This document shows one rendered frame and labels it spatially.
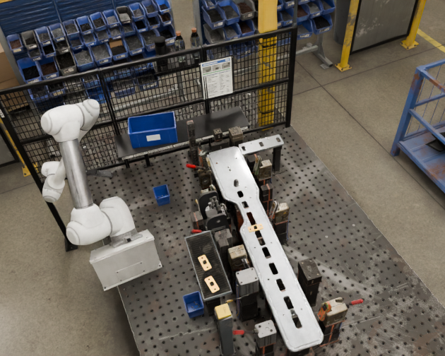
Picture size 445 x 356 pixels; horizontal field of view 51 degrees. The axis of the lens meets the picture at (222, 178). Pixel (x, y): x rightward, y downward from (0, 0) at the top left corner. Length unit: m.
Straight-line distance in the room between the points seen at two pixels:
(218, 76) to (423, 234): 2.08
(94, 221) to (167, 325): 0.70
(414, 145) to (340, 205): 1.51
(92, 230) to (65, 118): 0.61
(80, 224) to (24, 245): 1.63
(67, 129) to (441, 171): 3.05
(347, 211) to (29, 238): 2.59
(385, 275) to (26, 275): 2.66
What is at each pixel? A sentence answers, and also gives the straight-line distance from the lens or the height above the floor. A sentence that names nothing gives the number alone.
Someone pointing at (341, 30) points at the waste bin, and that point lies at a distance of 5.79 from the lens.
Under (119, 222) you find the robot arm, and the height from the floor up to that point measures 1.03.
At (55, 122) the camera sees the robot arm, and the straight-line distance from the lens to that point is 2.50.
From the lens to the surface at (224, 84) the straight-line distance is 3.15.
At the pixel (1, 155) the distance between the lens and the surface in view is 4.61.
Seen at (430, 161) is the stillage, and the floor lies 0.16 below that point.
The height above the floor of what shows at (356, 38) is 0.33.
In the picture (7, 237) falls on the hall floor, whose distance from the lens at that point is 4.30.
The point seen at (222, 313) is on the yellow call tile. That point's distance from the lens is 2.18.
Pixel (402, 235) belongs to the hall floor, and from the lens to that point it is 3.98.
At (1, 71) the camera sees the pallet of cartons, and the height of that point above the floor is 0.56.
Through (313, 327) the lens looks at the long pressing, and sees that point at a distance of 2.34.
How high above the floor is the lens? 3.12
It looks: 48 degrees down
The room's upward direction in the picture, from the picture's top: 4 degrees counter-clockwise
